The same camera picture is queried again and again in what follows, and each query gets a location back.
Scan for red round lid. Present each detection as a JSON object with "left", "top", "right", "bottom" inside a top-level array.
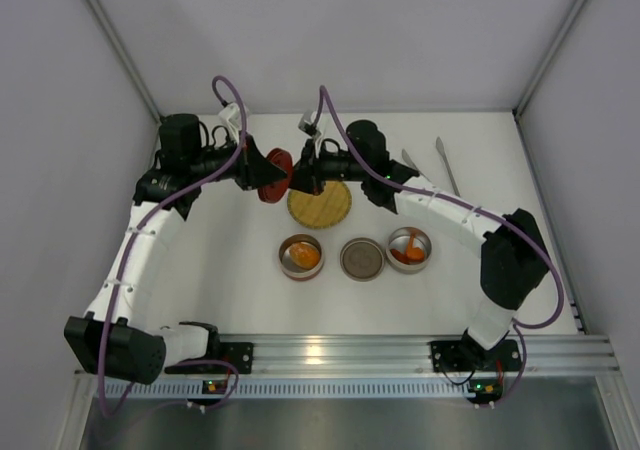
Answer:
[{"left": 258, "top": 148, "right": 293, "bottom": 204}]

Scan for orange bun food piece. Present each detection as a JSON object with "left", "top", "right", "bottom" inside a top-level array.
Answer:
[{"left": 289, "top": 242, "right": 321, "bottom": 270}]

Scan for metal tongs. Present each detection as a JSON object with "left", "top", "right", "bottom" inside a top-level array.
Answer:
[{"left": 401, "top": 136, "right": 461, "bottom": 196}]

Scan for orange fried food piece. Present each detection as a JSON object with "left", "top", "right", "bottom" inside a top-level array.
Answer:
[{"left": 390, "top": 248, "right": 410, "bottom": 265}]

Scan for orange carrot food piece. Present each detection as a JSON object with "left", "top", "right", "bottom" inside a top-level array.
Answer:
[{"left": 404, "top": 233, "right": 425, "bottom": 264}]

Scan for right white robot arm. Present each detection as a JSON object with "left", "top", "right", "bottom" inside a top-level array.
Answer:
[{"left": 290, "top": 117, "right": 550, "bottom": 368}]

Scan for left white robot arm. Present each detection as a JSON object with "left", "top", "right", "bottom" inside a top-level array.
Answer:
[{"left": 64, "top": 114, "right": 293, "bottom": 384}]

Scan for woven bamboo plate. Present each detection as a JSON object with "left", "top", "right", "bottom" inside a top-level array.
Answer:
[{"left": 287, "top": 182, "right": 352, "bottom": 230}]

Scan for red-banded metal tin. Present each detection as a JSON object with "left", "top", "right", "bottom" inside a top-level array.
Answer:
[{"left": 278, "top": 234, "right": 325, "bottom": 281}]

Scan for brown round lid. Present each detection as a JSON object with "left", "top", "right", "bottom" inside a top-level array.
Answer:
[{"left": 339, "top": 237, "right": 385, "bottom": 282}]

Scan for beige-banded metal tin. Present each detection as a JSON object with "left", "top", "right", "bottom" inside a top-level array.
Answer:
[{"left": 385, "top": 227, "right": 432, "bottom": 274}]

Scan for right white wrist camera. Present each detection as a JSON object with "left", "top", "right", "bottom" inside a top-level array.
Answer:
[{"left": 298, "top": 110, "right": 327, "bottom": 141}]

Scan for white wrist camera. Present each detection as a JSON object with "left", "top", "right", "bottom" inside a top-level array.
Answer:
[
  {"left": 218, "top": 102, "right": 247, "bottom": 142},
  {"left": 298, "top": 110, "right": 327, "bottom": 141}
]

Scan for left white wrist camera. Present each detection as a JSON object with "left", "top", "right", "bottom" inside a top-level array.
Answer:
[{"left": 218, "top": 102, "right": 247, "bottom": 142}]

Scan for left black base bracket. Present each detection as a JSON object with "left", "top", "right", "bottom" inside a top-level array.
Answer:
[{"left": 164, "top": 341, "right": 254, "bottom": 375}]

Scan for black base bracket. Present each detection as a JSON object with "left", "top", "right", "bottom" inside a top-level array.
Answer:
[
  {"left": 429, "top": 339, "right": 522, "bottom": 374},
  {"left": 164, "top": 341, "right": 254, "bottom": 375}
]

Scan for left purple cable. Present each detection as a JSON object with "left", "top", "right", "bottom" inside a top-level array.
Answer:
[{"left": 97, "top": 74, "right": 251, "bottom": 419}]

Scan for purple cable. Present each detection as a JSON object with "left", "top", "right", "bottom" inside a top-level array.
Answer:
[
  {"left": 316, "top": 84, "right": 565, "bottom": 411},
  {"left": 97, "top": 74, "right": 251, "bottom": 419}
]

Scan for aluminium mounting rail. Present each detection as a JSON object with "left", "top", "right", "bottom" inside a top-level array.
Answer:
[{"left": 222, "top": 334, "right": 619, "bottom": 378}]

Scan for right black base bracket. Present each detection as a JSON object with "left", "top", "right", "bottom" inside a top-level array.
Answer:
[{"left": 429, "top": 339, "right": 522, "bottom": 374}]

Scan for slotted cable duct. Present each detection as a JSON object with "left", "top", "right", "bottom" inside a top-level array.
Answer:
[{"left": 105, "top": 375, "right": 473, "bottom": 399}]

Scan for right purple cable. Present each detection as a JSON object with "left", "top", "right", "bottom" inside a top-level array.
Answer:
[{"left": 316, "top": 84, "right": 565, "bottom": 411}]

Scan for left aluminium frame post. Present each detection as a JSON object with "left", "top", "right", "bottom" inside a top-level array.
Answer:
[{"left": 81, "top": 0, "right": 163, "bottom": 124}]

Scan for aluminium frame post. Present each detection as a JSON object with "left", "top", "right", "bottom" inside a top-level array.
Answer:
[
  {"left": 512, "top": 0, "right": 591, "bottom": 123},
  {"left": 81, "top": 0, "right": 163, "bottom": 124}
]

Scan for right aluminium frame post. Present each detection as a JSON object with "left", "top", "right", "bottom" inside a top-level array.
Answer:
[{"left": 512, "top": 0, "right": 591, "bottom": 123}]

